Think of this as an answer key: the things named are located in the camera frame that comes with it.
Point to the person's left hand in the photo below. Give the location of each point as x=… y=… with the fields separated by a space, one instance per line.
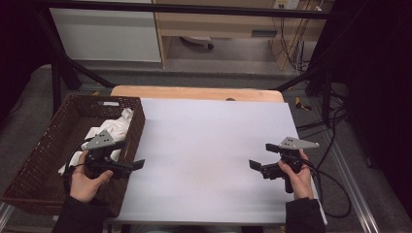
x=82 y=186

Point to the black curtain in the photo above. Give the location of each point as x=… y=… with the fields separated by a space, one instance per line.
x=19 y=48
x=379 y=97

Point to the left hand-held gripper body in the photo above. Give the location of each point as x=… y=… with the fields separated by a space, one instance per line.
x=97 y=142

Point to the wooden table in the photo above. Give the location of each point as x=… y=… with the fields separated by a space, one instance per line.
x=194 y=93

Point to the black metal frame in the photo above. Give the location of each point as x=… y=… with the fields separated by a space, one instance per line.
x=194 y=9

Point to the white basket label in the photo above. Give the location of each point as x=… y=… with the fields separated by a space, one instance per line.
x=111 y=103

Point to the white table mat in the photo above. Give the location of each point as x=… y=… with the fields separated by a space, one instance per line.
x=200 y=155

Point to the white cabinet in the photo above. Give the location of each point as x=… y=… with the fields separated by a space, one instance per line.
x=103 y=32

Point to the light wooden desk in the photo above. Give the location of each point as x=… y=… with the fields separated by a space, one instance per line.
x=226 y=22

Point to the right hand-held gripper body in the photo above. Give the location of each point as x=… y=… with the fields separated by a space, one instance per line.
x=296 y=143

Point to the yellow and black clamp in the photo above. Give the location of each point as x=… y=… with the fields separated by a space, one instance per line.
x=302 y=104

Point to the office chair caster base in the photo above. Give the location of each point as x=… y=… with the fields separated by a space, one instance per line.
x=199 y=40

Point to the person's right hand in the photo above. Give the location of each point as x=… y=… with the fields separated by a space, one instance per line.
x=303 y=183

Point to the white power strip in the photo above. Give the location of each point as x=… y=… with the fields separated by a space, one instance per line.
x=286 y=4

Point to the aluminium rail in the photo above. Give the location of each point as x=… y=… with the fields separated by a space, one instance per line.
x=353 y=187

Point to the brown wicker basket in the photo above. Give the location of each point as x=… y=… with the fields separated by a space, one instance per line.
x=39 y=174

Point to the white cloth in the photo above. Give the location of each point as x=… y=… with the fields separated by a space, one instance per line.
x=116 y=126

